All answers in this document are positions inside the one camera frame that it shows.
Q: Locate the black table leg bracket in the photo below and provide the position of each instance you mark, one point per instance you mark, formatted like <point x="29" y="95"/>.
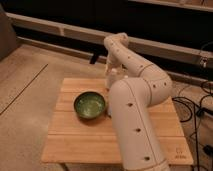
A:
<point x="94" y="59"/>

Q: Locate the grey couch corner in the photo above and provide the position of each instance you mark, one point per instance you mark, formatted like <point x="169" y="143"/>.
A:
<point x="8" y="39"/>

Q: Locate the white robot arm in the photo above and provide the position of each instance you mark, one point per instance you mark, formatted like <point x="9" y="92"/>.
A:
<point x="129" y="100"/>

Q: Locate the green ceramic bowl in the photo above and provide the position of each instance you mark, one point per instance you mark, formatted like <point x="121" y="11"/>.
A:
<point x="89" y="105"/>

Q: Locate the white ceramic cup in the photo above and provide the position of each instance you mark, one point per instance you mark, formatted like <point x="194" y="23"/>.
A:
<point x="111" y="77"/>

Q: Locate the wooden table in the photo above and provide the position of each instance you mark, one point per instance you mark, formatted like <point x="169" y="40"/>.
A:
<point x="71" y="140"/>

